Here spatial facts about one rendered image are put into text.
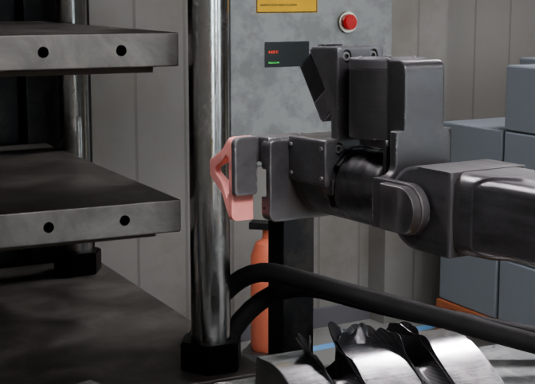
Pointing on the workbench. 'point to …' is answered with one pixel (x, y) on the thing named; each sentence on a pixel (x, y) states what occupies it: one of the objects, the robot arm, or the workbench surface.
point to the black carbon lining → (414, 346)
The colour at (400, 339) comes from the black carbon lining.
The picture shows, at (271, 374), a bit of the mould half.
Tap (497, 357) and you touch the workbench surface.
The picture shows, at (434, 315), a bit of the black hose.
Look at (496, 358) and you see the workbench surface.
